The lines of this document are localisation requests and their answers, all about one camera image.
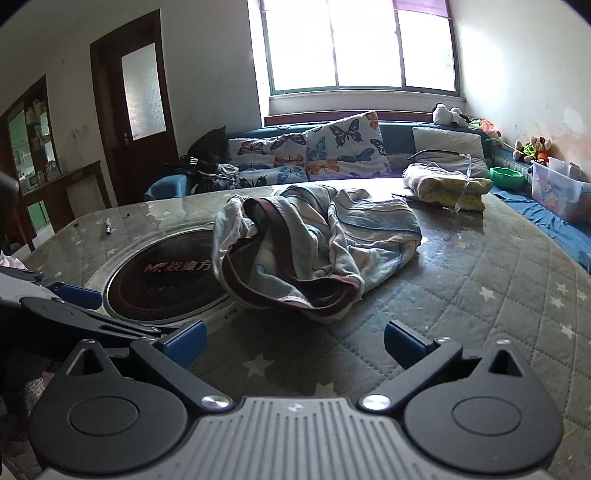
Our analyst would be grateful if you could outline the purple curtain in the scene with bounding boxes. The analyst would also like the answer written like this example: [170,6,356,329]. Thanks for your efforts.
[394,0,451,17]

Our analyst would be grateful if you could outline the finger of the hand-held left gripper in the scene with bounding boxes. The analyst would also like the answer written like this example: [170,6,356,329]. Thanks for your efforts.
[44,282,103,311]
[21,296,162,341]

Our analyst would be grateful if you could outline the large butterfly print pillow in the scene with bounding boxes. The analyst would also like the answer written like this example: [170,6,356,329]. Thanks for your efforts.
[302,111,393,181]

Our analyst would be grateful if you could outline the small butterfly print pillow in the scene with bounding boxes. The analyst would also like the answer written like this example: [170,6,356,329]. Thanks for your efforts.
[226,133,310,185]

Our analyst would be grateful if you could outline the blue chair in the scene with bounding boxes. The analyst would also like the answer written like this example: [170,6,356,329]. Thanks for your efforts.
[147,174,188,199]

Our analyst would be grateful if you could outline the brown door with glass pane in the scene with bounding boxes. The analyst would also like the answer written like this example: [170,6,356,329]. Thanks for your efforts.
[90,9,181,204]

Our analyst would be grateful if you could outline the blue striped cloth garment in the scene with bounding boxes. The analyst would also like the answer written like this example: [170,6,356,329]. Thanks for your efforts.
[211,185,423,324]

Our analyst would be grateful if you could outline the blue sofa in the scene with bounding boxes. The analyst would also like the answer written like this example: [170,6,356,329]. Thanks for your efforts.
[148,111,591,273]

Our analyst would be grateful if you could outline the clear plastic storage box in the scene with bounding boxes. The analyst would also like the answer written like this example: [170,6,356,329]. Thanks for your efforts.
[530,159,591,227]

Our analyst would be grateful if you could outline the thin black tube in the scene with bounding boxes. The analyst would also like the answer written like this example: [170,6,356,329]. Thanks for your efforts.
[409,148,472,162]

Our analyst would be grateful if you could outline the white plush toy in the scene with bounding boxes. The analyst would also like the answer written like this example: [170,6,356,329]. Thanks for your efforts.
[431,104,472,127]

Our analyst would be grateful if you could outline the window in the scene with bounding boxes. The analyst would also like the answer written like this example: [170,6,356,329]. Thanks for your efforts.
[261,0,460,95]

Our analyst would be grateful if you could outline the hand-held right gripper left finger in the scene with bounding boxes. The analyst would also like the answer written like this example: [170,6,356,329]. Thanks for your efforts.
[65,320,234,413]

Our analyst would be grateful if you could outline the folded yellow blanket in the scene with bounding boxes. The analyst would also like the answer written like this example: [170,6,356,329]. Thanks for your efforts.
[403,161,494,212]

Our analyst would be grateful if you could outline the colourful plush toy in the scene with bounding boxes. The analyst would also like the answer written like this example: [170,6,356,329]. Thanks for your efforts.
[471,119,502,139]

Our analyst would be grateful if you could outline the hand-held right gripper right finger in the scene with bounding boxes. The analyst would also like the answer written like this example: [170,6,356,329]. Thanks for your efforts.
[360,320,543,413]

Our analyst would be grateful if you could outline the white pillow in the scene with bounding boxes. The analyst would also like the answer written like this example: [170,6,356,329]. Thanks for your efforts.
[411,126,490,178]

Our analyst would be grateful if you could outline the wooden side table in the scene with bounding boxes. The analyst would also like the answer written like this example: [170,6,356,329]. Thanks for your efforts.
[23,161,112,250]

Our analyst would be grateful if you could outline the black bag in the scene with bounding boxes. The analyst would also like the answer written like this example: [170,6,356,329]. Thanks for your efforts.
[166,126,234,192]

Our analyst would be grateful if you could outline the glass-front cabinet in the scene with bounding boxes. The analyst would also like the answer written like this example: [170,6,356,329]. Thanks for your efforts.
[0,76,63,195]

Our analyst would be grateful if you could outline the brown plush toy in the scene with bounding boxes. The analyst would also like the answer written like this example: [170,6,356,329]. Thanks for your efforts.
[512,136,552,167]

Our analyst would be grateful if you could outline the green bowl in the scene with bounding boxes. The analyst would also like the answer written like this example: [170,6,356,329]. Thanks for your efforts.
[489,167,525,188]

